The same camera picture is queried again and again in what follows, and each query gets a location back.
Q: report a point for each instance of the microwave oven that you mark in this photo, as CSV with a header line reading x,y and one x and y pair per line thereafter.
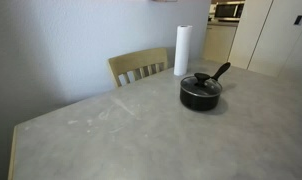
x,y
229,10

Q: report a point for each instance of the cream kitchen cabinet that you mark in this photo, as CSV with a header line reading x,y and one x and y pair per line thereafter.
x,y
218,42

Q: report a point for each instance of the white paper towel roll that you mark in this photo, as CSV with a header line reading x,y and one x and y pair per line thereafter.
x,y
182,49

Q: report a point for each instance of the wooden chair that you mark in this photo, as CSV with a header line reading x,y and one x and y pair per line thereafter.
x,y
141,63

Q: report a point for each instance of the glass lid with black knob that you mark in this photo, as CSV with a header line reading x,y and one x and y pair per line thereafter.
x,y
201,85

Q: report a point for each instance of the black wall switch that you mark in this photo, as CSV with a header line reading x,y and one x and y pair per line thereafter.
x,y
298,20

